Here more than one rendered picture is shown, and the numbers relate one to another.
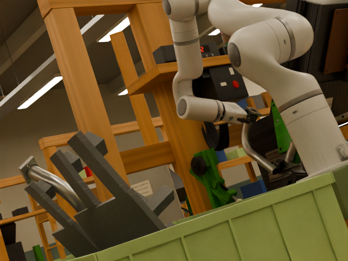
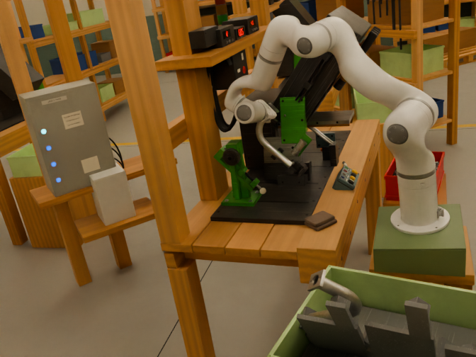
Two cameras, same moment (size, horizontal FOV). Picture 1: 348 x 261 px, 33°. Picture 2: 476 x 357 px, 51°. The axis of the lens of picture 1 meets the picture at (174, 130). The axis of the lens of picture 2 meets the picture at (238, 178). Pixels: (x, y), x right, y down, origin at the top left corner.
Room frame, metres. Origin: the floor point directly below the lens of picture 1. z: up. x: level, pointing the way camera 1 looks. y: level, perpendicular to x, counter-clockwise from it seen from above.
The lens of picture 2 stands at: (0.50, 0.89, 1.81)
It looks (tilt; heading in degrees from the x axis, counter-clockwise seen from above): 22 degrees down; 331
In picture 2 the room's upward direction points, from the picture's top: 9 degrees counter-clockwise
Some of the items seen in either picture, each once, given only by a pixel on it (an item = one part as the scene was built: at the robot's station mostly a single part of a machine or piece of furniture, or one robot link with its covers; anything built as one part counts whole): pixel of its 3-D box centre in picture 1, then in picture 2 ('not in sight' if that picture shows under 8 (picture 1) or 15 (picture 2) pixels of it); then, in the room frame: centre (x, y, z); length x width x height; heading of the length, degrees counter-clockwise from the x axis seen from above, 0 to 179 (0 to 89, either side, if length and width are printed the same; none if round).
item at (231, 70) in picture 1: (220, 86); (229, 69); (2.46, -0.25, 1.43); 0.17 x 0.12 x 0.15; 127
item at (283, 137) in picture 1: (291, 122); (295, 118); (2.26, -0.44, 1.17); 0.13 x 0.12 x 0.20; 127
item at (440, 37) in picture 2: not in sight; (451, 47); (5.78, -6.43, 0.22); 1.20 x 0.80 x 0.44; 82
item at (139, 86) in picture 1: (225, 68); (224, 44); (2.56, -0.30, 1.52); 0.90 x 0.25 x 0.04; 127
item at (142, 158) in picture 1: (231, 136); (213, 105); (2.65, -0.24, 1.23); 1.30 x 0.05 x 0.09; 127
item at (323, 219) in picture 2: not in sight; (320, 220); (1.81, -0.16, 0.91); 0.10 x 0.08 x 0.03; 88
